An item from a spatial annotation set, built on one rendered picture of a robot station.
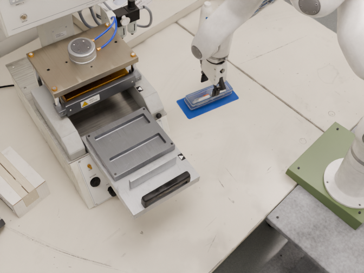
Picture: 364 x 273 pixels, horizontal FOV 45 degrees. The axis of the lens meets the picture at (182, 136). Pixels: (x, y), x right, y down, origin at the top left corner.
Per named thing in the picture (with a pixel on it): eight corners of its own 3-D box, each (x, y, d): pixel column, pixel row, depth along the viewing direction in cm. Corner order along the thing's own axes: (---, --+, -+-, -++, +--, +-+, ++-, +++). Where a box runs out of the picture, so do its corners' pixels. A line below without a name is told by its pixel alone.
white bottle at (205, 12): (196, 31, 189) (199, 4, 177) (200, 25, 191) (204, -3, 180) (206, 36, 188) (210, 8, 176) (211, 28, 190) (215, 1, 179)
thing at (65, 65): (23, 62, 136) (13, 30, 125) (110, 27, 148) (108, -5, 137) (58, 114, 125) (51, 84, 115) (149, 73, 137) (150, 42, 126)
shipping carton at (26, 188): (-16, 181, 141) (-25, 167, 134) (19, 158, 147) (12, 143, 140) (16, 220, 135) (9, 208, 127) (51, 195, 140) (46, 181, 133)
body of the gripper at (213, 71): (233, 60, 147) (228, 82, 156) (217, 40, 151) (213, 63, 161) (215, 67, 144) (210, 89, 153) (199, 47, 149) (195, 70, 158)
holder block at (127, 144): (86, 140, 127) (85, 135, 125) (144, 111, 135) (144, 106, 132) (115, 182, 120) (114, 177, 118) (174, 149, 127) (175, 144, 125)
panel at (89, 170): (94, 206, 139) (76, 161, 128) (171, 162, 150) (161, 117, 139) (97, 209, 137) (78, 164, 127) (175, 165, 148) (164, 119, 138)
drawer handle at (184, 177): (140, 203, 117) (140, 196, 114) (186, 176, 122) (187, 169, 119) (144, 208, 116) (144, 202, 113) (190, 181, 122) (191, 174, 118)
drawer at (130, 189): (82, 144, 131) (78, 129, 124) (144, 113, 139) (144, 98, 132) (134, 221, 118) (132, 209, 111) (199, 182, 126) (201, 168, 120)
